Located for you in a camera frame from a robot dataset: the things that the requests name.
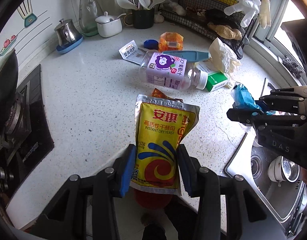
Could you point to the dark green utensil mug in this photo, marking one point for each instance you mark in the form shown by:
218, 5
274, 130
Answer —
140, 19

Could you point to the ginger root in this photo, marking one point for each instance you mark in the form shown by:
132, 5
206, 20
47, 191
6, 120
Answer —
225, 31

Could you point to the red chili sauce sachet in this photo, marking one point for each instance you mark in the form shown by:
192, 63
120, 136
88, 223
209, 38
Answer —
158, 94

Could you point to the red trash bin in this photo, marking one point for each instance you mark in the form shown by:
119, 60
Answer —
152, 201

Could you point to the stainless steel sink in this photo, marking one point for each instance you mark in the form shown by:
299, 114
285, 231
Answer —
286, 201

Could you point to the blue saucer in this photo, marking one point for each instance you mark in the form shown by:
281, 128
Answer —
61, 50

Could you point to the glass carafe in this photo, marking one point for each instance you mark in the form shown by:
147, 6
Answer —
88, 12

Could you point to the steel wool scourer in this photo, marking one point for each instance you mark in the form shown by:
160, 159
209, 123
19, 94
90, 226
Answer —
292, 66

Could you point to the steel oil pot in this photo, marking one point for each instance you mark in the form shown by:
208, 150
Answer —
66, 33

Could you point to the blue bottle cap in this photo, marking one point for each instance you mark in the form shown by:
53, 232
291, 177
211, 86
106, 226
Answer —
151, 44

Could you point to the white sugar bowl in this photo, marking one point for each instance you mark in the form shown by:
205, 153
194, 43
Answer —
109, 25

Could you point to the black wok with lid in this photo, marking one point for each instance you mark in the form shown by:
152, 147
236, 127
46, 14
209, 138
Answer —
8, 79

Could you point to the blue wrapper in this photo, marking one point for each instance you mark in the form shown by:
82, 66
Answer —
242, 98

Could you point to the green white medicine box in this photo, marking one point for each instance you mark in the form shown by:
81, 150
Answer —
215, 81

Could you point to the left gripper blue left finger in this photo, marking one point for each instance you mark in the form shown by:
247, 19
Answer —
126, 169

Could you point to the white sachet packet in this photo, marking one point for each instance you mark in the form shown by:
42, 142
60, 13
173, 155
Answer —
130, 52

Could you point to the black gas stove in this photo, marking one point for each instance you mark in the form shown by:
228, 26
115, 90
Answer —
25, 139

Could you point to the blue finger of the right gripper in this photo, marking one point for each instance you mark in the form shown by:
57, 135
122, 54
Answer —
265, 105
243, 116

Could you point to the purple grape juice bottle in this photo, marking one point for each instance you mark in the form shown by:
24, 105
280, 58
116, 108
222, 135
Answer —
171, 72

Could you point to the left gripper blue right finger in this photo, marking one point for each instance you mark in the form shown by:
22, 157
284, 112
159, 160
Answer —
186, 168

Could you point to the black wire spice rack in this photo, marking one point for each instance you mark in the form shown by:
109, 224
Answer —
199, 13

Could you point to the teal scrub brush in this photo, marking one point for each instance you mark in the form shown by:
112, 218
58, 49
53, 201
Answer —
190, 55

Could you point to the yellow yeast packet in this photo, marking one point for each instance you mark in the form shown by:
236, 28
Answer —
161, 125

